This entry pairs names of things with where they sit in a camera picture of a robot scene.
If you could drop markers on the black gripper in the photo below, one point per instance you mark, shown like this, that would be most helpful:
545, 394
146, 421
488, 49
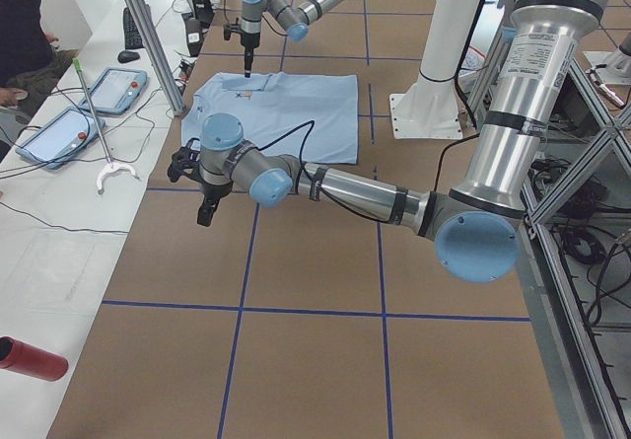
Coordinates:
212, 191
249, 45

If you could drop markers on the light blue t-shirt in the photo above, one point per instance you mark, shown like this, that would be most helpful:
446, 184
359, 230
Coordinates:
312, 115

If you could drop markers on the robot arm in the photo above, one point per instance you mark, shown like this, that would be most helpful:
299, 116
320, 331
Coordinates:
294, 21
473, 226

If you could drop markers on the reacher grabber stick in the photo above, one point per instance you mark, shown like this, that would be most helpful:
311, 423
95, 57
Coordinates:
112, 166

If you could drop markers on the black keyboard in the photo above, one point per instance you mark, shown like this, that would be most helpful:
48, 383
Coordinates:
131, 34

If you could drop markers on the black computer mouse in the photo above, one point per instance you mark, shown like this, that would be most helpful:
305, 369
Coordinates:
126, 56

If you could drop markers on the far teach pendant tablet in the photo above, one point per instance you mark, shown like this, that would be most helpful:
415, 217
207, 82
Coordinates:
116, 89

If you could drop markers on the teach pendant tablet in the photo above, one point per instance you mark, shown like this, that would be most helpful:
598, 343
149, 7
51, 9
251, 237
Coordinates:
116, 89
61, 139

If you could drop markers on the brown table cover sheet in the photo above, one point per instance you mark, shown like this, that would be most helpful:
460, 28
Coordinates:
305, 321

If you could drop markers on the near teach pendant tablet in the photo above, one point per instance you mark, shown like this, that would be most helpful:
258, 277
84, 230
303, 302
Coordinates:
61, 139

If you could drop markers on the seated person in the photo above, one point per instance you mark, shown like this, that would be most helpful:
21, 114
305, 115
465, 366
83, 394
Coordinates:
31, 63

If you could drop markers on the red cylinder bottle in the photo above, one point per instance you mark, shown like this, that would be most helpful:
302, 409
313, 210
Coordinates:
26, 359

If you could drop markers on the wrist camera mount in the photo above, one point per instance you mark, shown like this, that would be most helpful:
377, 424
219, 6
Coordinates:
230, 29
184, 164

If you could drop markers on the aluminium frame post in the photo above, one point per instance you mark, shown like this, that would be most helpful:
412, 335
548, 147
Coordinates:
153, 46

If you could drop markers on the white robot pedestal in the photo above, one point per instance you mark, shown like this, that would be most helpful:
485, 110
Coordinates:
429, 109

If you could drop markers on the aluminium side frame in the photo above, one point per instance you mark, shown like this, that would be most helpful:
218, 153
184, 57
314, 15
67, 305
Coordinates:
576, 276

